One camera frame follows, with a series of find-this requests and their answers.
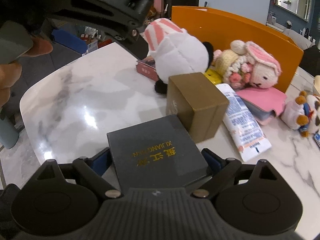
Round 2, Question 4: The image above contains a white cream tube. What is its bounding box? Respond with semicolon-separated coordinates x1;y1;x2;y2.
216;83;272;162

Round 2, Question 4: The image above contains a dark grey gift box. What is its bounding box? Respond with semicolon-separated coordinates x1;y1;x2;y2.
107;115;210;193

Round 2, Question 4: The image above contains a white panda plush toy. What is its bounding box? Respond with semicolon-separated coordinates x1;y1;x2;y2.
144;18;214;95

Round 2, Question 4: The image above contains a pink wallet case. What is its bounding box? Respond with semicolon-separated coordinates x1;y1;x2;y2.
236;87;287;126

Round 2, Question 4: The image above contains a yellow tape measure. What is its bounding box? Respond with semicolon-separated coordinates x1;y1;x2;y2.
204;68;222;85

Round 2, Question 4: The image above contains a sailor dog plush toy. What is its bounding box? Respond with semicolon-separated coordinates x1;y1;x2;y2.
280;91;319;138

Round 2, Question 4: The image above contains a crochet bunny doll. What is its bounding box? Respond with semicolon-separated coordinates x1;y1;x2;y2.
212;40;281;90

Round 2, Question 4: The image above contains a person's hand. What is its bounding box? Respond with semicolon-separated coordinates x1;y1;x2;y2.
0;37;53;107

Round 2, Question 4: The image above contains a brown cardboard box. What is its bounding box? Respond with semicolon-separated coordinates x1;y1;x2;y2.
166;73;229;143

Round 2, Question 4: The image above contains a small red card box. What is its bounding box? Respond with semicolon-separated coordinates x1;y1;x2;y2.
136;56;158;81

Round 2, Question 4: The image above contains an orange storage box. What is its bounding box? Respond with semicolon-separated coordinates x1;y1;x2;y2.
171;6;304;93

